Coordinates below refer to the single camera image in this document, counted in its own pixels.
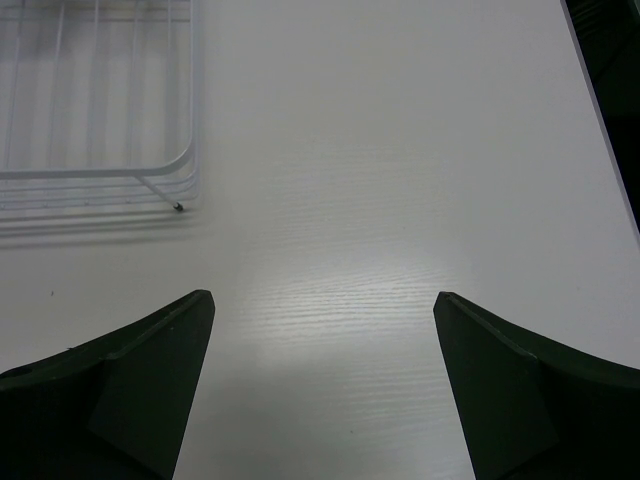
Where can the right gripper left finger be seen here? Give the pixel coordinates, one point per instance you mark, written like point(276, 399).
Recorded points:
point(115, 407)

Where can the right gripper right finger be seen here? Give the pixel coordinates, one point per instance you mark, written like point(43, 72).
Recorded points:
point(531, 407)

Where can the white wire dish rack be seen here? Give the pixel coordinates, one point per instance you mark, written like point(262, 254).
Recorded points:
point(98, 104)

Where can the aluminium table frame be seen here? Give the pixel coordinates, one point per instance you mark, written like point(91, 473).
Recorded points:
point(607, 36)

